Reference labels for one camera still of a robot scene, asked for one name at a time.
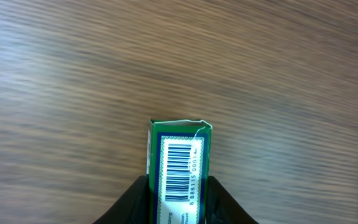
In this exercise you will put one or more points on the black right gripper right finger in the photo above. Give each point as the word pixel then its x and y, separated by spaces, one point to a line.
pixel 222 208

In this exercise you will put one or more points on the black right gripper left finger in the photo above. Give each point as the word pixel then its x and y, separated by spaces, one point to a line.
pixel 132 207

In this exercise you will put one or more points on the green white small box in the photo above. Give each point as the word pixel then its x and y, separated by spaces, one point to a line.
pixel 177 166

